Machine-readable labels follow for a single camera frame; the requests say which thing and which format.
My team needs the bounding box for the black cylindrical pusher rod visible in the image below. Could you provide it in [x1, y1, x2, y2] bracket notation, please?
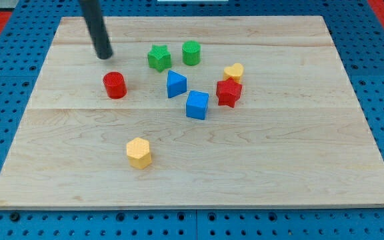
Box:
[79, 0, 113, 59]

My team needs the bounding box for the green star block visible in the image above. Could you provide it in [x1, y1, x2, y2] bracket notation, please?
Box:
[147, 45, 172, 72]

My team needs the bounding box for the red star block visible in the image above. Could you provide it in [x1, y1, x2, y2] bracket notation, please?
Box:
[216, 78, 242, 108]

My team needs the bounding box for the red cylinder block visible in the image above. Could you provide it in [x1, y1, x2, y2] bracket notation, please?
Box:
[103, 71, 127, 99]

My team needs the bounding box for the green cylinder block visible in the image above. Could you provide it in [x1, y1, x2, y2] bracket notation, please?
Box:
[182, 41, 201, 66]

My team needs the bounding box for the blue triangle block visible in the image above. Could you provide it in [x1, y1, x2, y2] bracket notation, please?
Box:
[166, 70, 187, 98]

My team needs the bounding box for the blue cube block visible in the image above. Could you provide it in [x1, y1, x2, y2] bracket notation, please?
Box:
[186, 91, 209, 120]

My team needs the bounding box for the wooden board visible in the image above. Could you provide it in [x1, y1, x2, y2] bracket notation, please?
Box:
[0, 16, 384, 211]

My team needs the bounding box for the yellow hexagon block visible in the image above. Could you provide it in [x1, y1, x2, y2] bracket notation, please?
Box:
[126, 137, 152, 169]

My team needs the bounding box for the yellow heart block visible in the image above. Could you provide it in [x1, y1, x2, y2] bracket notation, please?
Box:
[223, 63, 244, 83]

